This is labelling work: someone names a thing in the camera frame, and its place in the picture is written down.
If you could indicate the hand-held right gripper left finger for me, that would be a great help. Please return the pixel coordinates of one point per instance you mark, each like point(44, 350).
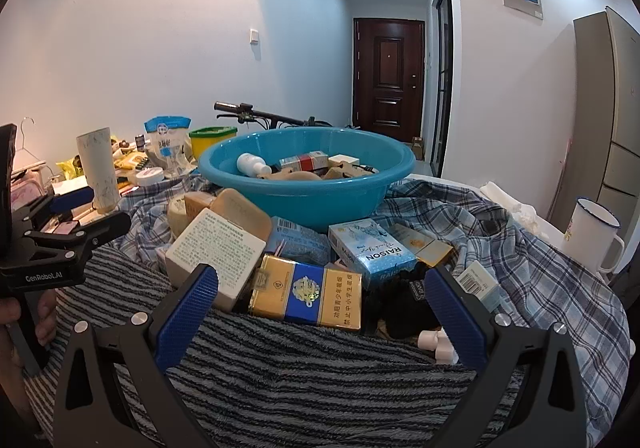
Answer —
point(187, 318)

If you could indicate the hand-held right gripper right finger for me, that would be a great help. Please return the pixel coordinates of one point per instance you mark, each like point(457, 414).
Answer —
point(452, 318)

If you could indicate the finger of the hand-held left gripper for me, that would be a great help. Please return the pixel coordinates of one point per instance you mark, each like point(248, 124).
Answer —
point(75, 200)
point(107, 228)

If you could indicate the black fluffy knit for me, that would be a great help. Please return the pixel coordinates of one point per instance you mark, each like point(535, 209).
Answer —
point(400, 308)

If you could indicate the white box green text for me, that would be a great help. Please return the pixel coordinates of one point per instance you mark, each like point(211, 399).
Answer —
point(215, 253)

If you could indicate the tan soap block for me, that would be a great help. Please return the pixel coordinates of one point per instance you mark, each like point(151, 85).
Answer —
point(197, 200)

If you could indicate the gold blue cigarette box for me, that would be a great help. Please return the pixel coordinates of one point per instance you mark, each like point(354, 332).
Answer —
point(300, 295)

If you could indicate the blue plastic basin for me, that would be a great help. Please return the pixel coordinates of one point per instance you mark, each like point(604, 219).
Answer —
point(300, 208)

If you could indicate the person's left hand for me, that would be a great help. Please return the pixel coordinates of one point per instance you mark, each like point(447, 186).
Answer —
point(46, 318)

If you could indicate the pink compact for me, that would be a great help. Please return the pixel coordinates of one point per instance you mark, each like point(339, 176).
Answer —
point(65, 228)

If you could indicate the yellow snack bag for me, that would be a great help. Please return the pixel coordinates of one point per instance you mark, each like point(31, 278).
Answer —
point(70, 168)

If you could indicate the small white plastic vial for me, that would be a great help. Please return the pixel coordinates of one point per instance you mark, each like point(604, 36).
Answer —
point(446, 352)
point(427, 339)

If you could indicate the white teal barcode box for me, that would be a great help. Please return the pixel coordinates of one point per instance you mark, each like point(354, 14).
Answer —
point(480, 285)

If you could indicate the pink plastic case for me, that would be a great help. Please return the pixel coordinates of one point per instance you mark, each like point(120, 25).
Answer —
point(25, 188)

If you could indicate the white tape roll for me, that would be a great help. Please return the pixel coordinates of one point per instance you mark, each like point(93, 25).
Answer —
point(150, 176)

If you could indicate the yellow cookie packs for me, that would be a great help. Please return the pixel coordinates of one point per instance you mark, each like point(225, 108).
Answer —
point(132, 162)

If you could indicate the small gold box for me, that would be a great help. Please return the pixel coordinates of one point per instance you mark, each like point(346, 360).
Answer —
point(425, 248)

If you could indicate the small dark bottle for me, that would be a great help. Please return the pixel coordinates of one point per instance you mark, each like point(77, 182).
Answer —
point(140, 141)

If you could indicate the blue plaid shirt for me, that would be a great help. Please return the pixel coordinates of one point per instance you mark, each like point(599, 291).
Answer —
point(525, 268)

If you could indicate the blue white powder bag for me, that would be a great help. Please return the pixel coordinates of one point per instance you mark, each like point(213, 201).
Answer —
point(167, 142)

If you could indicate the light blue cigarette box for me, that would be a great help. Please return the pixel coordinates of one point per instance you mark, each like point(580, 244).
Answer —
point(370, 248)

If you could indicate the grey striped fleece blanket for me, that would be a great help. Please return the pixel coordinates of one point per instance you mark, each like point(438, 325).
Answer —
point(280, 378)

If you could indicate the beige flat box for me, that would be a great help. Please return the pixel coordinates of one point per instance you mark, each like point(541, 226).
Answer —
point(240, 213)

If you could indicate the white crumpled cloth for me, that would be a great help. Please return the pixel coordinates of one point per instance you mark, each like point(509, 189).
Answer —
point(510, 205)

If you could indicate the light blue tissue packet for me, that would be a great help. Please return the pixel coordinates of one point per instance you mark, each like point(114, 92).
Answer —
point(300, 238)

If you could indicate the white plastic bottle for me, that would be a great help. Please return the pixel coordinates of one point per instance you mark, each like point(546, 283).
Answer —
point(250, 162)

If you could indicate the white enamel mug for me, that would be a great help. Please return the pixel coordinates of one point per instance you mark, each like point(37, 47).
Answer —
point(590, 238)

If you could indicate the small cardboard box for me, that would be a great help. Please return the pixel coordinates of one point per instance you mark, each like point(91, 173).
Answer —
point(417, 147)

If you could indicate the brown bear-shaped piece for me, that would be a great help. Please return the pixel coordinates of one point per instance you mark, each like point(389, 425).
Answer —
point(300, 176)
point(340, 172)

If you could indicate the small beige box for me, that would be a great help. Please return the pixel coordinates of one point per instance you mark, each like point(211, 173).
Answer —
point(345, 160)

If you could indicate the red white box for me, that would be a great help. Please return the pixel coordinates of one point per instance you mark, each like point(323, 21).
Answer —
point(307, 161)

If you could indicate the black-framed glass door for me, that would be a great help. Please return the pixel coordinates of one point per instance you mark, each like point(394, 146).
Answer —
point(442, 77)

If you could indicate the beige refrigerator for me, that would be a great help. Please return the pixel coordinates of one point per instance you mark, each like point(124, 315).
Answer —
point(610, 127)

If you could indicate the brown entrance door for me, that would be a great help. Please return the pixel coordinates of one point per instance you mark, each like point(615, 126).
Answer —
point(387, 77)

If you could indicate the white light switch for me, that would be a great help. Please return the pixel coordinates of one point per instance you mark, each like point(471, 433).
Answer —
point(254, 35)

